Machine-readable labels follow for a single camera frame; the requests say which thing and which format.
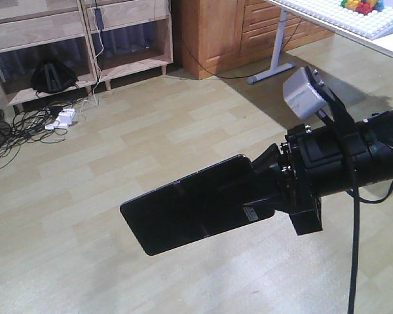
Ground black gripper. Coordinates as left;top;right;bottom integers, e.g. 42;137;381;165
215;124;352;236

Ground black smartphone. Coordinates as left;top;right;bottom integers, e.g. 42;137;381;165
120;155;274;256

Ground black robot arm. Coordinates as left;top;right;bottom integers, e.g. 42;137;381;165
219;111;393;235

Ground grey desk leg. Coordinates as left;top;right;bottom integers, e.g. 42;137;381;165
246;9;295;84

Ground wooden drawer cabinet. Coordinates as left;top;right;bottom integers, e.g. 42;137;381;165
170;0;335;80

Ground white building block baseplate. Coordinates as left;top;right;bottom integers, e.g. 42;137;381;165
281;0;393;40

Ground colourful building blocks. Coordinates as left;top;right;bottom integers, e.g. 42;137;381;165
339;0;385;15

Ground white power strip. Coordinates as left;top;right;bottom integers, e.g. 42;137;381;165
45;109;76;130

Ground wooden shelf unit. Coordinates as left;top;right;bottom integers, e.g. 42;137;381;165
0;1;173;110

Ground black bag on shelf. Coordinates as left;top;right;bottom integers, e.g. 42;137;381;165
30;59;78;94

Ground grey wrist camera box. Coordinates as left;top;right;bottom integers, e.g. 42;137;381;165
283;66;327;120

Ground black camera cable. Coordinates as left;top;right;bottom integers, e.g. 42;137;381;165
316;107;393;314

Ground tangled black cables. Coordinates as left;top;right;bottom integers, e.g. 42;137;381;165
0;104;86;169

